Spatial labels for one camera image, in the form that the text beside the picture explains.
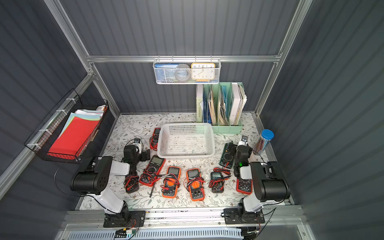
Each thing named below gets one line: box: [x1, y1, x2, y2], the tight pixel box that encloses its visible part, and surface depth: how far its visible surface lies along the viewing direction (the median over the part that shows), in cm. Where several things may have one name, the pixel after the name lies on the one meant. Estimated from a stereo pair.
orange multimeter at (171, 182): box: [160, 166, 181, 199], surface depth 82 cm
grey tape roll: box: [174, 63, 191, 82], surface depth 90 cm
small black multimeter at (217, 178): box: [208, 167, 232, 194], surface depth 84 cm
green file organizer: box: [196, 82, 247, 134], surface depth 103 cm
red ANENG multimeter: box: [139, 155, 166, 187], surface depth 88 cm
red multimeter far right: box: [236, 178, 253, 195], surface depth 82 cm
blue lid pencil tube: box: [253, 129, 275, 155], surface depth 86 cm
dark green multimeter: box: [219, 141, 237, 169], surface depth 94 cm
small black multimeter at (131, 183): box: [123, 175, 140, 194], surface depth 84 cm
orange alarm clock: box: [191, 62, 216, 82], surface depth 90 cm
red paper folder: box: [47, 116, 100, 160], surface depth 74 cm
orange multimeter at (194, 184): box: [183, 168, 206, 202], surface depth 82 cm
